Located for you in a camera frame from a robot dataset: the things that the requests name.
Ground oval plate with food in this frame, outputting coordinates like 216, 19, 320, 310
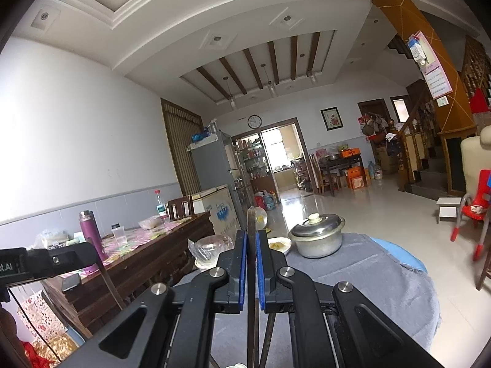
267, 236, 292, 257

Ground purple thermos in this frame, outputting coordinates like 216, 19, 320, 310
79, 211, 110, 262

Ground framed picture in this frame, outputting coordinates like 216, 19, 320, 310
321, 107, 343, 132

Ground patterned paper bag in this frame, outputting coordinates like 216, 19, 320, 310
15, 290, 70, 353

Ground clear plastic bag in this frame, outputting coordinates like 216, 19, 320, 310
34, 229, 82, 251

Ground dark dining table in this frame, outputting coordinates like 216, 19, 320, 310
316, 153, 365, 196

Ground grey refrigerator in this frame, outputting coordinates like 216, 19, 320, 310
187, 130, 256, 215

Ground glass display cabinet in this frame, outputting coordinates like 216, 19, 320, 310
234, 136, 275, 197

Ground wooden stair railing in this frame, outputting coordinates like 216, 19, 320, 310
396, 84, 439, 193

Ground plastic covered bowl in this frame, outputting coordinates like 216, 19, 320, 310
138, 216, 164, 231

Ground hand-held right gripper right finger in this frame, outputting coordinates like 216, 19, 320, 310
256, 230, 446, 368

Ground wooden pillar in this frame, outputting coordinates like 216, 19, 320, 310
372, 0, 479, 197

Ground red cap water bottle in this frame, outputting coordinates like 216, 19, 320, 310
154, 190, 170, 223

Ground dark wooden table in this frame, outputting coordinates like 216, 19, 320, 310
42, 211, 216, 338

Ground grey tablecloth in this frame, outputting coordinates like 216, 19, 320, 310
169, 232, 442, 357

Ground wall calendar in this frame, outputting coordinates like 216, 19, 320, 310
408, 31, 452, 100

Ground metal pot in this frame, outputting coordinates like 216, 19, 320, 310
293, 226, 343, 259

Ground white chest freezer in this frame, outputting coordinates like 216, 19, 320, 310
191, 185, 241, 238

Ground brown wooden wall panel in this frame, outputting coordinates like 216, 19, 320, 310
160, 98, 204, 197

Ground red plastic chair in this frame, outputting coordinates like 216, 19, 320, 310
450, 169, 491, 262

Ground dark wooden chopstick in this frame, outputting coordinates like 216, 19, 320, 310
98, 259, 127, 310
246, 206, 259, 368
260, 312, 275, 368

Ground white step stool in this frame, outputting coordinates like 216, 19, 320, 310
436, 197, 462, 224

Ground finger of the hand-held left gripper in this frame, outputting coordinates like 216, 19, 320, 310
28, 242, 99, 277

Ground floral table cover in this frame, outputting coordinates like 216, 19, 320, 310
36, 217, 208, 278

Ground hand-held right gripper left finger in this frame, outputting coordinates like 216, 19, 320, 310
57, 230, 246, 368

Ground pendant lamp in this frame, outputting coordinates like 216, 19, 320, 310
223, 77, 236, 110
261, 64, 277, 99
306, 52, 319, 85

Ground blue table cover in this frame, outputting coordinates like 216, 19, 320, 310
370, 238, 428, 274

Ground metal pot lid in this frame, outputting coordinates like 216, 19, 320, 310
288, 213, 346, 240

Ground brown wooden chair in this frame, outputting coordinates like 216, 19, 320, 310
167, 195, 195, 221

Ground cream chair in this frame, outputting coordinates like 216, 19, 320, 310
459, 126, 491, 201

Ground white casserole dish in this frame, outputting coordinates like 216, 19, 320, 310
188, 234, 234, 271

